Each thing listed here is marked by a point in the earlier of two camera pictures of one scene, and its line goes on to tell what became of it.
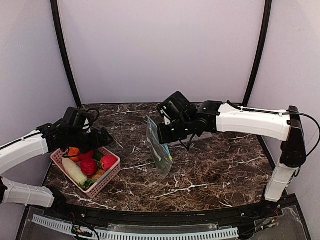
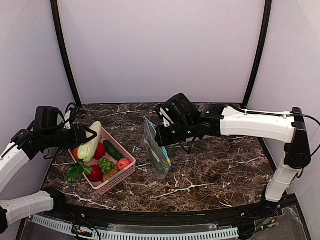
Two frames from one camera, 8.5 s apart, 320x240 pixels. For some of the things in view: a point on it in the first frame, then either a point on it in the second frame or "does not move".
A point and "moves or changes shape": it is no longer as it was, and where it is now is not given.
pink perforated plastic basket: [93, 188] to [104, 161]
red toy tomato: [107, 161] to [122, 163]
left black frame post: [60, 41] does not move
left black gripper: [99, 136] to [77, 135]
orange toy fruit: [74, 151] does not move
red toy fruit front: [89, 166] to [96, 175]
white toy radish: [75, 171] moves or changes shape
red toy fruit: [90, 155] to [100, 152]
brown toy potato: [98, 174] to [106, 175]
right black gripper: [162, 132] does not move
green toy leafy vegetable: [87, 184] to [75, 171]
